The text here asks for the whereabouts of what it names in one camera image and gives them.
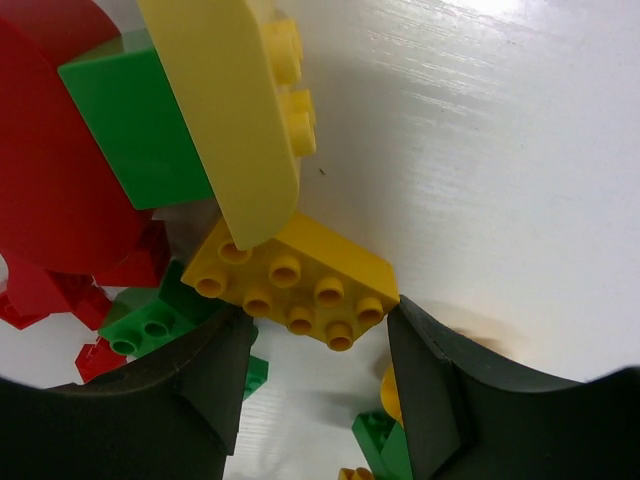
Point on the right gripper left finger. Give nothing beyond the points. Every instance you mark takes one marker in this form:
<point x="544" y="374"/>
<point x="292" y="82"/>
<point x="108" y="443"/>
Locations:
<point x="173" y="414"/>

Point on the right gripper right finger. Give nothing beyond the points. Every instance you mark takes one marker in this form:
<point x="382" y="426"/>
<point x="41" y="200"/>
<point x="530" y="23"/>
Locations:
<point x="471" y="413"/>

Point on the yellow butterfly round lego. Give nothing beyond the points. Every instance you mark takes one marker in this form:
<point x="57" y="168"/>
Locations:
<point x="389" y="395"/>

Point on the small green lego plate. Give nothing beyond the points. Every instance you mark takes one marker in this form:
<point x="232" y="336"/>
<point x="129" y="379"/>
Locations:
<point x="257" y="375"/>

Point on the small red lego piece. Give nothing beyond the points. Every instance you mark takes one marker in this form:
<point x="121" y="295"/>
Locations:
<point x="97" y="359"/>

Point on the green 2x2 lego brick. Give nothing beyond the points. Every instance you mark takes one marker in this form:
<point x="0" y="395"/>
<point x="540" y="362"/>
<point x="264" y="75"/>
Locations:
<point x="142" y="320"/>

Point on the red round lego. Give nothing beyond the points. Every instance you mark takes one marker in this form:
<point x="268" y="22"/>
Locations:
<point x="62" y="207"/>

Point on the green square lego brick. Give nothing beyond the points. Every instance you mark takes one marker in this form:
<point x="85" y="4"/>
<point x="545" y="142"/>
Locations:
<point x="122" y="93"/>

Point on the pale yellow curved lego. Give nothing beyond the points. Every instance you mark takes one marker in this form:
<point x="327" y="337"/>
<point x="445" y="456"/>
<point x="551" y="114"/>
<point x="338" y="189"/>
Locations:
<point x="234" y="67"/>

